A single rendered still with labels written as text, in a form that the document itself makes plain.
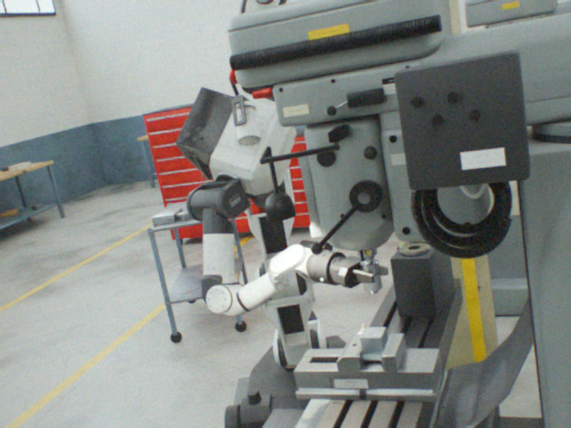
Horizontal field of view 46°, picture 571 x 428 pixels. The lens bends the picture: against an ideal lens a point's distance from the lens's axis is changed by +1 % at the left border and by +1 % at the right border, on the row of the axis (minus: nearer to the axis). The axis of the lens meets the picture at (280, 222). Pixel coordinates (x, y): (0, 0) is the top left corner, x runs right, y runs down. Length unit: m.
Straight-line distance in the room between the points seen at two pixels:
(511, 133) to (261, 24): 0.61
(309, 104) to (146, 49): 10.89
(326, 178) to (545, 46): 0.52
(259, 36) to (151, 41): 10.78
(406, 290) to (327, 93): 0.79
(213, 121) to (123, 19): 10.55
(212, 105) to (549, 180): 1.05
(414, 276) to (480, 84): 0.97
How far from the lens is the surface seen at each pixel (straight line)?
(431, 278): 2.02
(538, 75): 1.42
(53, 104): 12.51
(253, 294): 1.87
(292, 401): 2.50
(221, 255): 1.92
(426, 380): 1.64
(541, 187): 1.40
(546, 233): 1.43
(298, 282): 2.37
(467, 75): 1.17
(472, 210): 1.47
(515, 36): 1.42
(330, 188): 1.54
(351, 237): 1.57
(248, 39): 1.52
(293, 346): 2.55
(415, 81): 1.18
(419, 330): 2.00
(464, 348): 3.67
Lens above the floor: 1.79
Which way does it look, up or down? 14 degrees down
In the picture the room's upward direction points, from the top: 11 degrees counter-clockwise
